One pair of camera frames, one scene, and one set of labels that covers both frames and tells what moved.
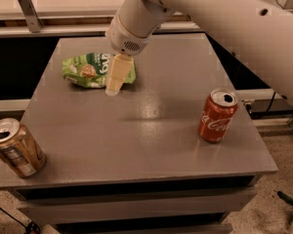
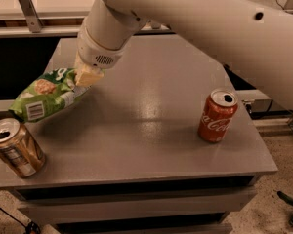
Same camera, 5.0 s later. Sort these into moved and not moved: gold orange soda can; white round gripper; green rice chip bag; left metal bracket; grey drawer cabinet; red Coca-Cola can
Moved: green rice chip bag; white round gripper
Not moved: left metal bracket; grey drawer cabinet; gold orange soda can; red Coca-Cola can
